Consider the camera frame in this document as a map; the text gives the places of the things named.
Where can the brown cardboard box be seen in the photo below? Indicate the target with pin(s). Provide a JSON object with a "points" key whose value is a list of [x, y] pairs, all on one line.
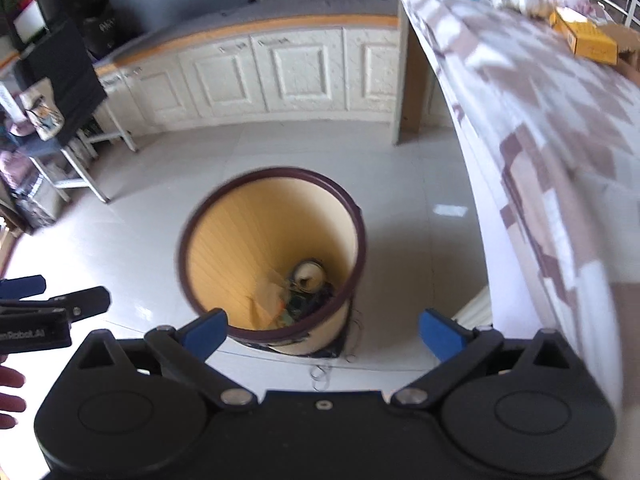
{"points": [[627, 42]]}

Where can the white cabinet row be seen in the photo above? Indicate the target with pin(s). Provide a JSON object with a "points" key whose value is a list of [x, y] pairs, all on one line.
{"points": [[295, 72]]}

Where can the chair with dark cloth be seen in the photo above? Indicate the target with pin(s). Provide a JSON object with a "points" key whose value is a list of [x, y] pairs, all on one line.
{"points": [[65, 75]]}

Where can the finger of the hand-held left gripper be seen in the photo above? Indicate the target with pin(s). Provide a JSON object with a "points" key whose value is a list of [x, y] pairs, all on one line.
{"points": [[22, 287], [87, 302]]}

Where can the round wooden waste bin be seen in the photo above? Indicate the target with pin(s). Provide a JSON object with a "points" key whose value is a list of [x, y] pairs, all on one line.
{"points": [[235, 245]]}

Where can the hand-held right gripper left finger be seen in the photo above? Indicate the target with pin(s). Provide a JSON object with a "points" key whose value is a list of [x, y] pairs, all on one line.
{"points": [[207, 332]]}

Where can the teal snack bag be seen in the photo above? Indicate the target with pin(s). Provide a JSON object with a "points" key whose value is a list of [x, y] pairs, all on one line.
{"points": [[296, 309]]}

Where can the person's left hand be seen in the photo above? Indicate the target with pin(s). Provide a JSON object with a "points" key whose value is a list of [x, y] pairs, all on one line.
{"points": [[10, 377]]}

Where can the yellow box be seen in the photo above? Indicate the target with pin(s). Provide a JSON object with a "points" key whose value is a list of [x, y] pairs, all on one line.
{"points": [[585, 35]]}

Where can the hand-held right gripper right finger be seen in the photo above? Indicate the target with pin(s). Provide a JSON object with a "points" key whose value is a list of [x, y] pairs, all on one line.
{"points": [[442, 335]]}

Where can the black bag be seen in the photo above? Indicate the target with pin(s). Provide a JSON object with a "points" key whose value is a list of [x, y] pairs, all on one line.
{"points": [[102, 35]]}

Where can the cartoon tote bag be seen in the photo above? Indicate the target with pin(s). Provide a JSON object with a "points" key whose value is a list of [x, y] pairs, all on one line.
{"points": [[45, 117]]}

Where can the black shelf rack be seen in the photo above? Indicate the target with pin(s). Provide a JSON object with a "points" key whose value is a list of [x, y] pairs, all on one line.
{"points": [[30, 5]]}

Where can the brown white checkered tablecloth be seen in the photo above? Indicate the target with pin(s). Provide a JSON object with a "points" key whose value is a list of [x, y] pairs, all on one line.
{"points": [[540, 125]]}

